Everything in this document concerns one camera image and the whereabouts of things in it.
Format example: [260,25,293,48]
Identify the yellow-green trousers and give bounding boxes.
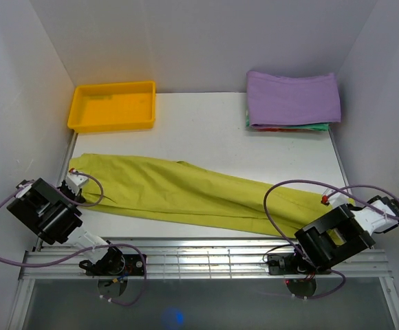
[68,153,357,247]

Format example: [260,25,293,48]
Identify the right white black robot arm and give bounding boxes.
[290,195,399,273]

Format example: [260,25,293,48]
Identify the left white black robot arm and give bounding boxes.
[7,174,126,276]

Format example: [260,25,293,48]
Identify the folded purple trousers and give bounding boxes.
[246,71,341,128]

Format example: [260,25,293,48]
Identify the folded green garment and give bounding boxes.
[246,107,330,132]

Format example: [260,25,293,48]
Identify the yellow plastic tray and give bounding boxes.
[67,80,156,133]

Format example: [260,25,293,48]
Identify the folded red garment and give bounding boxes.
[254,127,304,132]

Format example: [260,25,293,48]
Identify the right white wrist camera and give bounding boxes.
[321,188,355,209]

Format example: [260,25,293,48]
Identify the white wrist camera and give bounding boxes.
[321,188,355,209]
[65,168,89,195]

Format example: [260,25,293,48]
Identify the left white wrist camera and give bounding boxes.
[65,168,89,195]

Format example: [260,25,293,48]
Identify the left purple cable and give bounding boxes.
[0,173,149,307]

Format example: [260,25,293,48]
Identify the aluminium rail frame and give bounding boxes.
[6,219,399,330]

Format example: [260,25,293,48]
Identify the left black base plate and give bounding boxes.
[79,254,147,277]

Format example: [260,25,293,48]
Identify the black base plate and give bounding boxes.
[265,253,330,275]
[79,254,147,277]

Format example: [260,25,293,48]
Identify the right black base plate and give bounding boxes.
[265,253,330,275]

